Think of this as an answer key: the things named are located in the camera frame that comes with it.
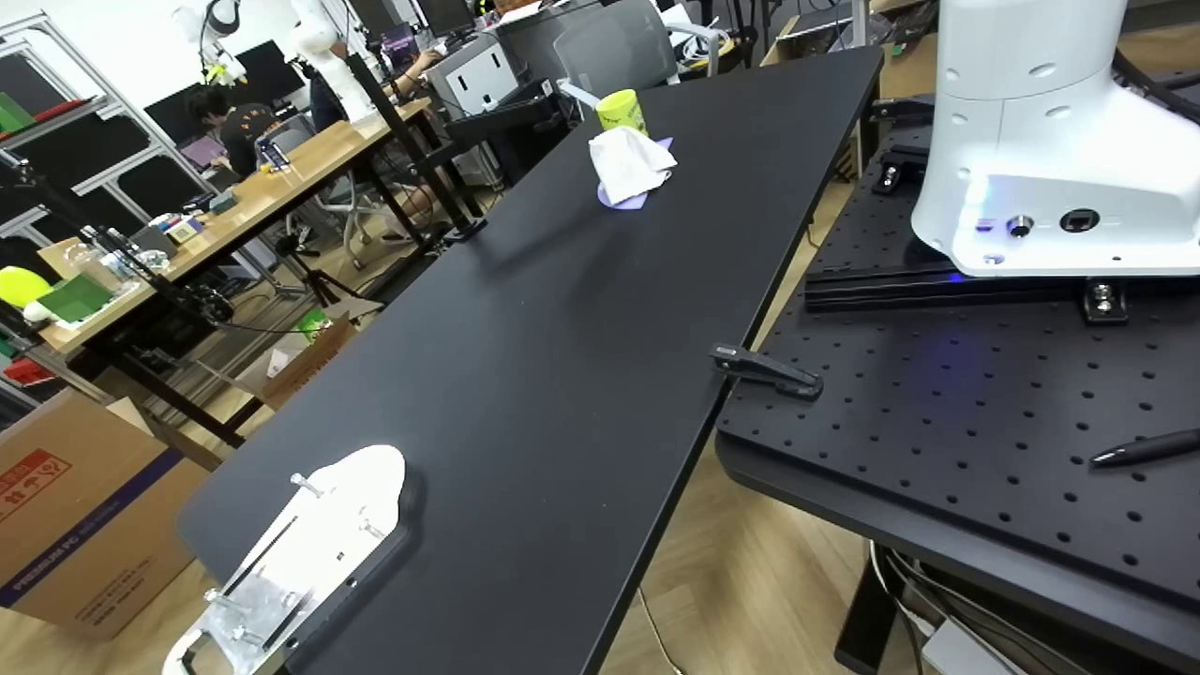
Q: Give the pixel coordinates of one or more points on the lavender semicircle plate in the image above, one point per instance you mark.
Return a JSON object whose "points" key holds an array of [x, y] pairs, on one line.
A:
{"points": [[622, 198]]}

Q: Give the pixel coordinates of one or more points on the brown cardboard box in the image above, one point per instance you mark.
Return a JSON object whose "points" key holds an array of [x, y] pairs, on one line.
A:
{"points": [[78, 526]]}

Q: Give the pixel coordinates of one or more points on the green cutting mat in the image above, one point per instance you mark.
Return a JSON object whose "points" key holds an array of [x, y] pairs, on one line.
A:
{"points": [[78, 301]]}

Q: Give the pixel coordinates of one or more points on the black mounting rail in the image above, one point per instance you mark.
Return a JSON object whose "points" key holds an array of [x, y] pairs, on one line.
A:
{"points": [[923, 290]]}

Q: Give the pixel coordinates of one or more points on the long wooden desk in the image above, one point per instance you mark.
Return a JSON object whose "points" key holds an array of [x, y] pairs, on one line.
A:
{"points": [[269, 188]]}

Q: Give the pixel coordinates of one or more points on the black pen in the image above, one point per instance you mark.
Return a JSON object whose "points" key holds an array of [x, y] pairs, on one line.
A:
{"points": [[1144, 447]]}

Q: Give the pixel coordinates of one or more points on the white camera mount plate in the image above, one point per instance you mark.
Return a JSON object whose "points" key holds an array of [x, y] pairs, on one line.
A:
{"points": [[328, 528]]}

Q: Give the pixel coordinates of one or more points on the white cloth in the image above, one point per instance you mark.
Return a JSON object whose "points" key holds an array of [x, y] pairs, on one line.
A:
{"points": [[629, 162]]}

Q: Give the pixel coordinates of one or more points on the black perforated base board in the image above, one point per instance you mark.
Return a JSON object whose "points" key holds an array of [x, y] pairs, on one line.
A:
{"points": [[1000, 415]]}

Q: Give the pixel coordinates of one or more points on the green printed mug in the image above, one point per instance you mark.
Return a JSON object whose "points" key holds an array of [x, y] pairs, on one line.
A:
{"points": [[622, 110]]}

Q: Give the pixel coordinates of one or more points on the white cabinet with slots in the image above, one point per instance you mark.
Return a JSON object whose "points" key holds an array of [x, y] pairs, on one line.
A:
{"points": [[475, 76]]}

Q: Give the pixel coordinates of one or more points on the black stand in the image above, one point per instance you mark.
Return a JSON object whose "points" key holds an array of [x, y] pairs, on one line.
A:
{"points": [[417, 153]]}

